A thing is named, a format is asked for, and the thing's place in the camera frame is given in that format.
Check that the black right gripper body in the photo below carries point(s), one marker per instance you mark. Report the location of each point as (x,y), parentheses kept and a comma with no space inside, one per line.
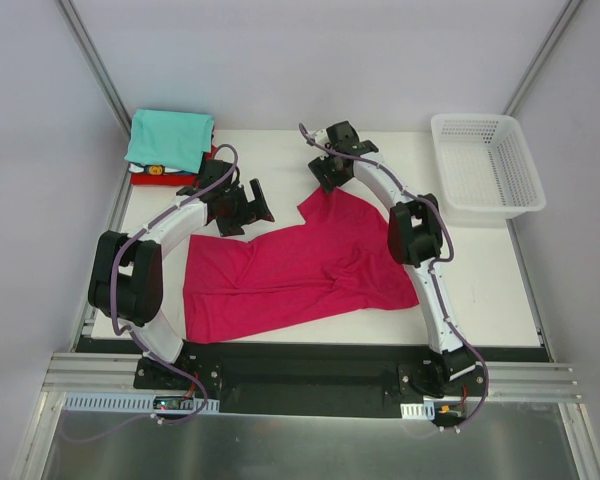
(330,167)

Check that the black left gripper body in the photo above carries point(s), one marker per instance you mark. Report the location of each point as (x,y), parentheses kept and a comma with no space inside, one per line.
(247,209)

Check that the crimson pink t shirt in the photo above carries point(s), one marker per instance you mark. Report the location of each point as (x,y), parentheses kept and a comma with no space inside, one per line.
(335,262)

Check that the white plastic basket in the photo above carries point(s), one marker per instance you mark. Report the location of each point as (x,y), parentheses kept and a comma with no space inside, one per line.
(485,168)

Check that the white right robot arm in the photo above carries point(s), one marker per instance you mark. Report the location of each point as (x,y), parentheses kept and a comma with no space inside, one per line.
(418,240)

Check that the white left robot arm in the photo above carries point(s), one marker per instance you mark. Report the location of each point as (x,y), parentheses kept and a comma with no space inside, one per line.
(126,282)

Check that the folded teal t shirt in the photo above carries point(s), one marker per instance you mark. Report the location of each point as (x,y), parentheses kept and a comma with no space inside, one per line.
(174,140)

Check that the folded dark printed t shirt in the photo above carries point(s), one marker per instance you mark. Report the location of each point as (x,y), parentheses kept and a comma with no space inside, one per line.
(145,172)

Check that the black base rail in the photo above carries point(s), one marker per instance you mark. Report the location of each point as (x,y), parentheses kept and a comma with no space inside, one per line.
(322,380)

